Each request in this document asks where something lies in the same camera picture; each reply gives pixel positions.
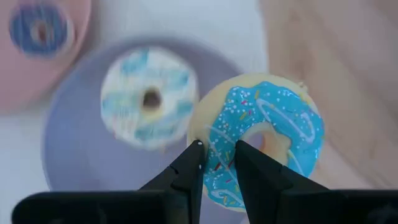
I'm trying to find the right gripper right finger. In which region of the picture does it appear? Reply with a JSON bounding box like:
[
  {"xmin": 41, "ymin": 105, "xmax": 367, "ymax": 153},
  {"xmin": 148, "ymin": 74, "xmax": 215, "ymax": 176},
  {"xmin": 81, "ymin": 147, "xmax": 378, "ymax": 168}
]
[{"xmin": 234, "ymin": 139, "xmax": 330, "ymax": 224}]

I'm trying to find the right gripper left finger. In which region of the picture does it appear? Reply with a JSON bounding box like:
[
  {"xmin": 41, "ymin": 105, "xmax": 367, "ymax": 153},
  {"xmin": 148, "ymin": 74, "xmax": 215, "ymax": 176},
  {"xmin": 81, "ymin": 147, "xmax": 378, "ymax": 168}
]
[{"xmin": 138, "ymin": 139, "xmax": 206, "ymax": 224}]

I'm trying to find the blue donut with white drizzle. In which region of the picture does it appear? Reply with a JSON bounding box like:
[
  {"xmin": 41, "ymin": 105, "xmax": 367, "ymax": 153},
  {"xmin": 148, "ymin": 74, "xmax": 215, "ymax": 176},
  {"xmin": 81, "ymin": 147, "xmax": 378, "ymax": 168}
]
[{"xmin": 186, "ymin": 73, "xmax": 326, "ymax": 213}]

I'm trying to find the white donut with blue patches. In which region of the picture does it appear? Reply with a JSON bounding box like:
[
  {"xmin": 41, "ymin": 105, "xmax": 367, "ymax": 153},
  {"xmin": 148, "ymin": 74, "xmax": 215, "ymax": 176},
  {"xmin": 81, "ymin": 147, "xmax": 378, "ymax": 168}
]
[{"xmin": 99, "ymin": 46, "xmax": 200, "ymax": 151}]

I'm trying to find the purple roll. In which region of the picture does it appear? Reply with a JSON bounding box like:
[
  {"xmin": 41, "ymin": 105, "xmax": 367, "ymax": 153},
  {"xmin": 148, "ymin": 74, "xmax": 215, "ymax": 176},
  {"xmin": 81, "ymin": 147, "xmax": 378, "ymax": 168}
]
[{"xmin": 8, "ymin": 1, "xmax": 74, "ymax": 58}]

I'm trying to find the purple plate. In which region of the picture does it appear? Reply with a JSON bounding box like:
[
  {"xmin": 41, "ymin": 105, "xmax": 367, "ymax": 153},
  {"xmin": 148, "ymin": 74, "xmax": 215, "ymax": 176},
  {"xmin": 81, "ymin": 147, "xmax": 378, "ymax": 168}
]
[{"xmin": 42, "ymin": 37, "xmax": 249, "ymax": 224}]

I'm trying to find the round white woven placemat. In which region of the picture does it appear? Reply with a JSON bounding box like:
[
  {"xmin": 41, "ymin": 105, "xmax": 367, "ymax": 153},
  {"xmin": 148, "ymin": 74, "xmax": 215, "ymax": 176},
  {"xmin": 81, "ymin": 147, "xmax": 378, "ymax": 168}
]
[{"xmin": 0, "ymin": 0, "xmax": 270, "ymax": 224}]

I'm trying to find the pink plate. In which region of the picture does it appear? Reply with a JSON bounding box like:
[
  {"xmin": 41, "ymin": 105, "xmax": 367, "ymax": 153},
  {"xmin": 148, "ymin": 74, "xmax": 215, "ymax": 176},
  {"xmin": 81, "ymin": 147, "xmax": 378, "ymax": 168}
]
[{"xmin": 0, "ymin": 0, "xmax": 93, "ymax": 113}]

